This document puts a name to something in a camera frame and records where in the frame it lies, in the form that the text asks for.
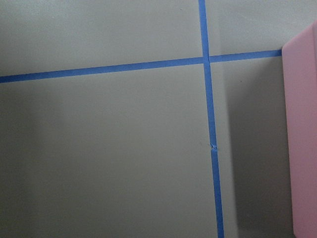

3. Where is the pink plastic bin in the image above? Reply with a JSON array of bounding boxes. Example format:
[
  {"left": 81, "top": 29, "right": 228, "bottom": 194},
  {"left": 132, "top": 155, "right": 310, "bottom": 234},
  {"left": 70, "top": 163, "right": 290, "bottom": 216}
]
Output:
[{"left": 282, "top": 22, "right": 317, "bottom": 238}]

